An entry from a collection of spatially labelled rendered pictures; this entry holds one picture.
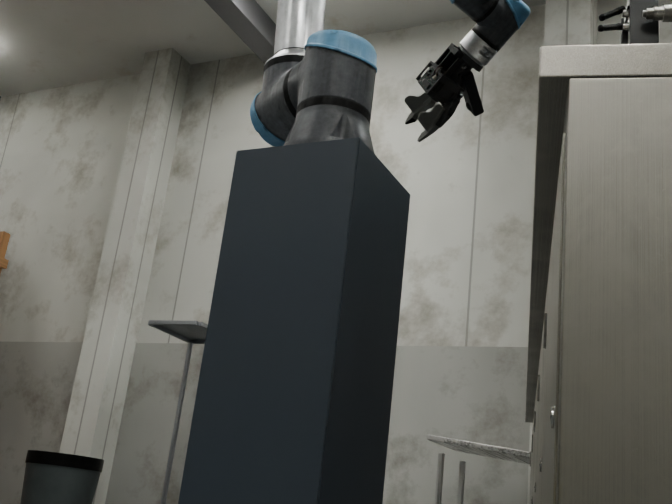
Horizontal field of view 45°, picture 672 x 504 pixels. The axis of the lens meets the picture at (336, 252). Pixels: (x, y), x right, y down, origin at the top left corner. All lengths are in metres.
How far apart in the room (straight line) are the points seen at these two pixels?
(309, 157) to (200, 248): 5.54
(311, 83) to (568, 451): 0.72
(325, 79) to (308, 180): 0.19
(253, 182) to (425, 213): 4.70
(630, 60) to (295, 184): 0.48
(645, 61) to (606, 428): 0.38
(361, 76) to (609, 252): 0.58
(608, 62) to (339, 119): 0.45
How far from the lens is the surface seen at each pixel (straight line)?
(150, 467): 6.42
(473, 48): 1.82
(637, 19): 1.66
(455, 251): 5.67
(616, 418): 0.78
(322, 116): 1.23
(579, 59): 0.91
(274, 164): 1.18
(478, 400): 5.34
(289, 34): 1.46
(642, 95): 0.90
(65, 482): 5.96
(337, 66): 1.27
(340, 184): 1.11
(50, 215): 7.91
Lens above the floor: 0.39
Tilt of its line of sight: 18 degrees up
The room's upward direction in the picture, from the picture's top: 7 degrees clockwise
